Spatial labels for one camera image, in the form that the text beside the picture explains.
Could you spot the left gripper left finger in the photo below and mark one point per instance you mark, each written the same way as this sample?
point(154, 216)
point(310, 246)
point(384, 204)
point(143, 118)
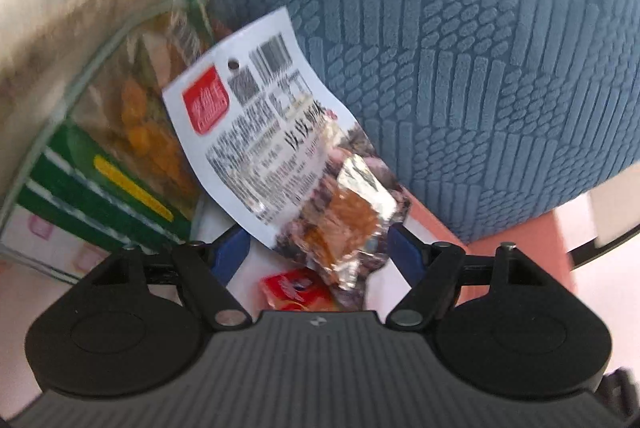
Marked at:
point(228, 252)

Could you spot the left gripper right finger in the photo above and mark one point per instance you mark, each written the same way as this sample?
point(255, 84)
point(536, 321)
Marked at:
point(408, 253)

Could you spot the red foil snack packet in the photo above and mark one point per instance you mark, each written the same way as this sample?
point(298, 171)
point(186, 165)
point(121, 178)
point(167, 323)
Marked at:
point(299, 290)

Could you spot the white shrimp snack packet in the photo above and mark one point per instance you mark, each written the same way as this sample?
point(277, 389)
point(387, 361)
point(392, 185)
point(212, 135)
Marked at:
point(276, 149)

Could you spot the green orange snack packet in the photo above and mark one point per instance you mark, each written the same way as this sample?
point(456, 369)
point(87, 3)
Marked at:
point(107, 170)

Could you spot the cream white chair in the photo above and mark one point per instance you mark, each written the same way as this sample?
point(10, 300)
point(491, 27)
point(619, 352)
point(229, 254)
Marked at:
point(615, 210)

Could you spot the blue textured chair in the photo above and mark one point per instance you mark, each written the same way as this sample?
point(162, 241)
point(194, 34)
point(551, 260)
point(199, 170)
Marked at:
point(491, 112)

